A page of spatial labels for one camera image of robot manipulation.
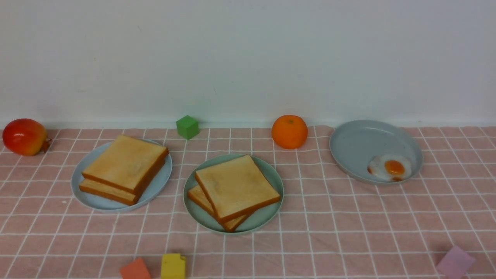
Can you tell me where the grey blue egg plate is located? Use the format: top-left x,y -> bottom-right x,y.
329,120 -> 424,186

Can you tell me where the red yellow apple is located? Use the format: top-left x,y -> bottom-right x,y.
2,118 -> 52,157

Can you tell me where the pink checkered tablecloth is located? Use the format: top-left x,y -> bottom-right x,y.
0,126 -> 496,279

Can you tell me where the pink wooden block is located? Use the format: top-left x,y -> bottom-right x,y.
436,246 -> 476,279

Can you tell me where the orange wooden block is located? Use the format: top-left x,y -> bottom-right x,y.
119,258 -> 151,279

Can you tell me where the orange fruit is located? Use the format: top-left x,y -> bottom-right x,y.
271,115 -> 308,150

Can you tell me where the yellow wooden block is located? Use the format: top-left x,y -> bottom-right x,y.
160,253 -> 187,279

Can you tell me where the toast slice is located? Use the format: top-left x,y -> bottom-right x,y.
188,185 -> 254,233
193,154 -> 284,224
79,179 -> 147,205
82,135 -> 169,195

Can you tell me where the green wooden cube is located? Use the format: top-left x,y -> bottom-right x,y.
176,115 -> 200,141

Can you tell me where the light blue bread plate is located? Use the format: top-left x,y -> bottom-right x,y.
71,138 -> 172,213

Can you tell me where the lower fried egg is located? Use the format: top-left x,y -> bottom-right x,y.
367,154 -> 412,183

